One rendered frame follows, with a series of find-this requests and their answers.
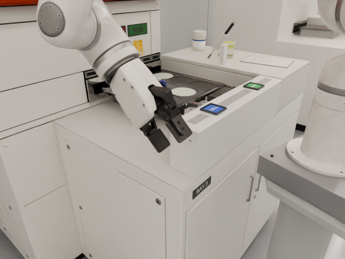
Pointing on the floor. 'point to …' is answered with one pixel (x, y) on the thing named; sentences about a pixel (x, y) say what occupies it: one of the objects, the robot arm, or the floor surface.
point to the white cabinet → (171, 200)
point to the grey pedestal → (300, 227)
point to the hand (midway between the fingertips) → (171, 140)
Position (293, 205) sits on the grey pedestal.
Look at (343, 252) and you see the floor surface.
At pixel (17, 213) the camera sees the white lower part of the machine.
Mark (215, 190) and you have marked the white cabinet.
